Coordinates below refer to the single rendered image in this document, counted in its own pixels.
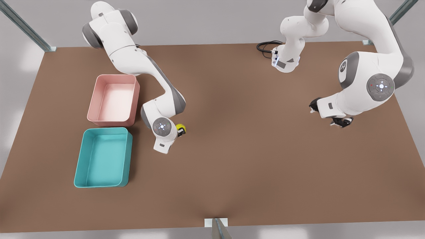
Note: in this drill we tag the small yellow object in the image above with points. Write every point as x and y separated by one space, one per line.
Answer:
181 127

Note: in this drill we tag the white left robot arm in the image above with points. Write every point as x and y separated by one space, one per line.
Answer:
365 73

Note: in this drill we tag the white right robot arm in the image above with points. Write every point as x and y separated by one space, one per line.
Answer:
126 56

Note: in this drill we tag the pink plastic tray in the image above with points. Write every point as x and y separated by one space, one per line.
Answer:
113 101

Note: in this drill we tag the teal plastic tray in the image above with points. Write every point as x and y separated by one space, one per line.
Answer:
103 159

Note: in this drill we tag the silver frame post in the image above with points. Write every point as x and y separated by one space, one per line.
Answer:
25 26
217 228
400 13

